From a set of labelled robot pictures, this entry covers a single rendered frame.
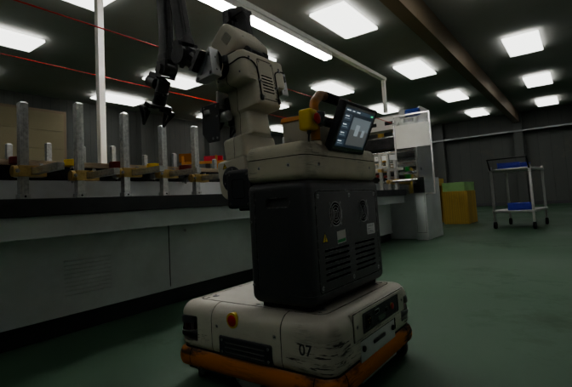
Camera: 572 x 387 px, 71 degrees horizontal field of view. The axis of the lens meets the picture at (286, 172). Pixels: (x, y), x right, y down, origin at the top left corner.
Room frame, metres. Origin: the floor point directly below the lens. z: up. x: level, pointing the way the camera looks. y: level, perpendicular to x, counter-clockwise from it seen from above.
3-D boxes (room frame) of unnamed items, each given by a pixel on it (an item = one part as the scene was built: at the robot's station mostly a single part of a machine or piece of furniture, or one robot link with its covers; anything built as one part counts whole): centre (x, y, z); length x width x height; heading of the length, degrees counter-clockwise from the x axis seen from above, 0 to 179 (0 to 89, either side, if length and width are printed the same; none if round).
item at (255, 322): (1.59, -0.02, 0.16); 0.67 x 0.64 x 0.25; 54
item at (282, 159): (1.54, -0.09, 0.59); 0.55 x 0.34 x 0.83; 144
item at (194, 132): (2.60, 0.58, 0.91); 0.04 x 0.04 x 0.48; 54
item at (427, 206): (6.27, -1.41, 0.95); 1.65 x 0.70 x 1.90; 54
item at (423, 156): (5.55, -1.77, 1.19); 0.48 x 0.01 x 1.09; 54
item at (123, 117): (2.19, 0.88, 0.92); 0.04 x 0.04 x 0.48; 54
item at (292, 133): (1.52, -0.11, 0.87); 0.23 x 0.15 x 0.11; 144
